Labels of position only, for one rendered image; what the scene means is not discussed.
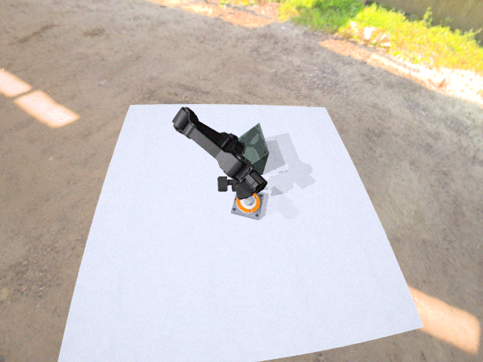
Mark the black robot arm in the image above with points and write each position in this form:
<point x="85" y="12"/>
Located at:
<point x="225" y="148"/>

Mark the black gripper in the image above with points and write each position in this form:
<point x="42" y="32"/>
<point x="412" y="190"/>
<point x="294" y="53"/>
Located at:
<point x="223" y="183"/>

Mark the orange round plate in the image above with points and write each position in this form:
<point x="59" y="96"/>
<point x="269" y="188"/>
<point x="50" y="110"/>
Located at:
<point x="244" y="208"/>

